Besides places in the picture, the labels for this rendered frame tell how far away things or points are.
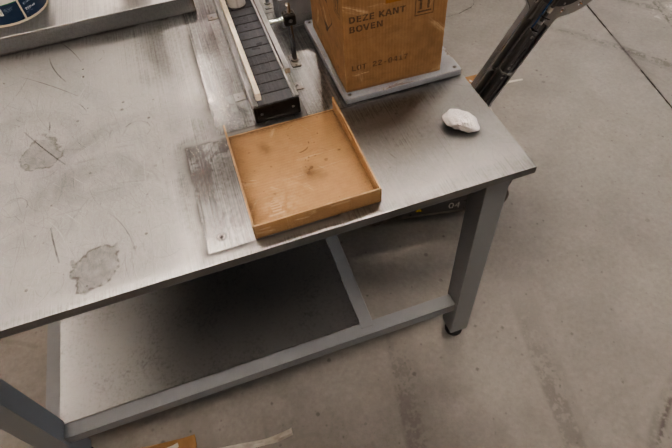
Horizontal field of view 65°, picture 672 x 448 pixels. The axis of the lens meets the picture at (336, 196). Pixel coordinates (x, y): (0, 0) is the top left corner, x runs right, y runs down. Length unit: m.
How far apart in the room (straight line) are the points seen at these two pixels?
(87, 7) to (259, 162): 0.81
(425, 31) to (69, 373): 1.34
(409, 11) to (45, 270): 0.90
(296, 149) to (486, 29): 2.06
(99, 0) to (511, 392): 1.70
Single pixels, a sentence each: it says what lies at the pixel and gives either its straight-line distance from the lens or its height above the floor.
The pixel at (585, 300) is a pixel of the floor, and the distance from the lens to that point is 2.02.
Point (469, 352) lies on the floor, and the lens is 1.83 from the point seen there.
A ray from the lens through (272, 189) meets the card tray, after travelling 1.10.
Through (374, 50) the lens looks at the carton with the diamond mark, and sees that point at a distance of 1.23.
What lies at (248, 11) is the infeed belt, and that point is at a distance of 1.55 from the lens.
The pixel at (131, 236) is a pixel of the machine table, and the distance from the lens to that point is 1.12.
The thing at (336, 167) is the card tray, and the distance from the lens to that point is 1.12.
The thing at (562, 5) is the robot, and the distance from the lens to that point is 1.74.
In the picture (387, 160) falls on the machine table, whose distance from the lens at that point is 1.14.
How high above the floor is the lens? 1.66
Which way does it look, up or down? 50 degrees down
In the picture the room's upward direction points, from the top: 5 degrees counter-clockwise
